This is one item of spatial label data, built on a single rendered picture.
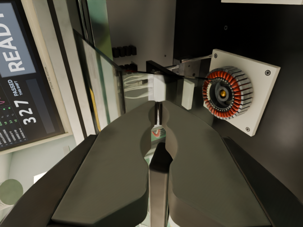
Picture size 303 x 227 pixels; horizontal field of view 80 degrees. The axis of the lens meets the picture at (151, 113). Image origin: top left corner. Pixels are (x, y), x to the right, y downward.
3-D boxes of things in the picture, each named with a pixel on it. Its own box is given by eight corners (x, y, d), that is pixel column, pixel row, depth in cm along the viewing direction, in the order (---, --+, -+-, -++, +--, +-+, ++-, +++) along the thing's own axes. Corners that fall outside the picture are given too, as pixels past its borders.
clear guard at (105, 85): (223, 80, 13) (150, 99, 11) (188, 238, 26) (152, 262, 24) (102, 26, 37) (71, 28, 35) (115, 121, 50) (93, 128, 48)
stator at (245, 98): (259, 70, 33) (245, 74, 32) (249, 123, 38) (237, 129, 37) (214, 62, 42) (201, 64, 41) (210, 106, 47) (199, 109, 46)
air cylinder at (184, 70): (201, 59, 48) (184, 63, 45) (197, 86, 52) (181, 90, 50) (189, 55, 51) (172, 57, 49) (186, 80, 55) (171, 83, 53)
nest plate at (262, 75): (281, 66, 31) (276, 68, 31) (254, 135, 39) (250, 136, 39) (216, 48, 42) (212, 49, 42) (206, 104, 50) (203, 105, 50)
